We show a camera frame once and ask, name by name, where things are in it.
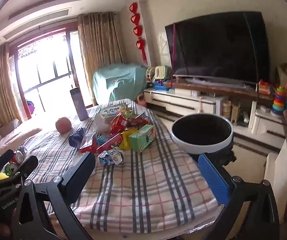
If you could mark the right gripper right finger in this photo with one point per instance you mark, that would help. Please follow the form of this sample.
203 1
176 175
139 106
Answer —
261 220

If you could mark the rainbow stacking ring toy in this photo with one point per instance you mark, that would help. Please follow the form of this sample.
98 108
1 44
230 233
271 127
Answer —
278 105

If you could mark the red soda can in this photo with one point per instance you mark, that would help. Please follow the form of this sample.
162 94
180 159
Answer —
19 154

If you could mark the plaid blanket table cover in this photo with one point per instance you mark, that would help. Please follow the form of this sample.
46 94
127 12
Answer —
153 191

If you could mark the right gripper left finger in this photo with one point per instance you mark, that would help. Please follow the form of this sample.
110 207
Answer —
31 220

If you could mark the yellow plastic bag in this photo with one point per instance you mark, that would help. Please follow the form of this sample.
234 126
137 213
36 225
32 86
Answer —
125 144

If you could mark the pink plastic wrapper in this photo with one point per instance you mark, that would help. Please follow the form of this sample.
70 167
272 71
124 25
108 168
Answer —
138 121

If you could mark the green soda can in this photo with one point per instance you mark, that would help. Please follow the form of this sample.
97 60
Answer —
10 169

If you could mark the red hanging lantern decoration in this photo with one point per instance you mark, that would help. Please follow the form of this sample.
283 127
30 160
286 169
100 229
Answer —
138 30

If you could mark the white round trash bin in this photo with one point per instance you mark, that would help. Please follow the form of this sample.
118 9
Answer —
202 133

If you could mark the red snack bag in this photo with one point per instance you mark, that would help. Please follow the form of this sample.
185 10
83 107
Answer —
118 124

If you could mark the white TV cabinet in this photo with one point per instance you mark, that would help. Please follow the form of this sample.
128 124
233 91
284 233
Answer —
256 125

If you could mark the purple tall thermos bottle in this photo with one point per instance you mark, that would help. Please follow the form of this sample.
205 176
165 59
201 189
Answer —
77 98

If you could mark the green carton box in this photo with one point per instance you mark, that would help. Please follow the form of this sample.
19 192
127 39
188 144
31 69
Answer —
142 138

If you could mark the dark blue plastic wrapper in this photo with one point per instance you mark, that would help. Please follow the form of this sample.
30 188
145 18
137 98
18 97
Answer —
76 138

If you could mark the beige right curtain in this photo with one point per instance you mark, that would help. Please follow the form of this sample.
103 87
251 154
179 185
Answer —
100 43

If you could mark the blue dumbbell shaped toy package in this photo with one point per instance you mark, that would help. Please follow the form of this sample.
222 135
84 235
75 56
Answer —
102 139

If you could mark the white crumpled tissue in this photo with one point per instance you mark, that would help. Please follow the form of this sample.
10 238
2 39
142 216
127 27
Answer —
100 125

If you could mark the crushed blue white can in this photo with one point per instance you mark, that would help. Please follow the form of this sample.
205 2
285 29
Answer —
114 156

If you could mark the teal cloth covered box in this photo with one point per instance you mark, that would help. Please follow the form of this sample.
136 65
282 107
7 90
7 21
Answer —
118 81

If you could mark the red round ball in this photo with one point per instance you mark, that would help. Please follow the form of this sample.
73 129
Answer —
63 125

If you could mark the yellow toy cash register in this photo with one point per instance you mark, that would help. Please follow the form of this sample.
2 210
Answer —
157 76

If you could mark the black flat screen television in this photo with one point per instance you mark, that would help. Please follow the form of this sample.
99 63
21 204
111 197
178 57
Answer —
225 46

